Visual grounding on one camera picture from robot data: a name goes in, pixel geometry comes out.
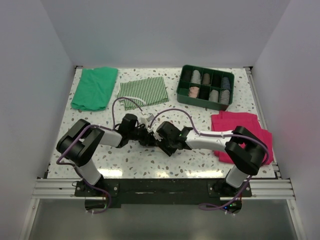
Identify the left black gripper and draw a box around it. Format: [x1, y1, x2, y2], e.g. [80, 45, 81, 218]
[127, 124, 156, 147]

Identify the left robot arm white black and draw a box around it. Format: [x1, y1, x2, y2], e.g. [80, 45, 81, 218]
[56, 113, 156, 196]

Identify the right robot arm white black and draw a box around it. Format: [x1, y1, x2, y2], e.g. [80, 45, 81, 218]
[153, 121, 269, 197]

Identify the green white striped underwear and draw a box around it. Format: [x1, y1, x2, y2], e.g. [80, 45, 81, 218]
[116, 77, 169, 107]

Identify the pink rolled underwear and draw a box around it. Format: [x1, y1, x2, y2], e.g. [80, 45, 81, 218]
[188, 86, 200, 98]

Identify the pink folded cloth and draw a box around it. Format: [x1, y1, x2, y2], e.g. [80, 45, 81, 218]
[211, 111, 274, 165]

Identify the green folded cloth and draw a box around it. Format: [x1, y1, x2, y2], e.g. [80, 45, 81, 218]
[71, 67, 119, 112]

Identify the beige grey rolled sock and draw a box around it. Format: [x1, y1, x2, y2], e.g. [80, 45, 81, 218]
[208, 89, 219, 103]

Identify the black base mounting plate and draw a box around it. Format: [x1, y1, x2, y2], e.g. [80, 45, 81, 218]
[74, 178, 252, 210]

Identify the green divided storage tray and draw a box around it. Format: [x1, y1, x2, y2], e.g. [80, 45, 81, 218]
[176, 65, 235, 111]

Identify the grey striped rolled sock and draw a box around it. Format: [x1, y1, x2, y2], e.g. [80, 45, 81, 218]
[219, 89, 230, 105]

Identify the brown rolled sock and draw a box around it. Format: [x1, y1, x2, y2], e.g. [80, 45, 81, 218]
[201, 73, 211, 86]

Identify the blue striped rolled sock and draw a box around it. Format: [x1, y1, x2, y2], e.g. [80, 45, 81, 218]
[221, 77, 231, 90]

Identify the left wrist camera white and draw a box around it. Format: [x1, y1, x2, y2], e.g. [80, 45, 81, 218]
[140, 113, 154, 126]

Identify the aluminium frame rail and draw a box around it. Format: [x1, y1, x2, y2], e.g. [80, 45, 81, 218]
[32, 162, 296, 200]

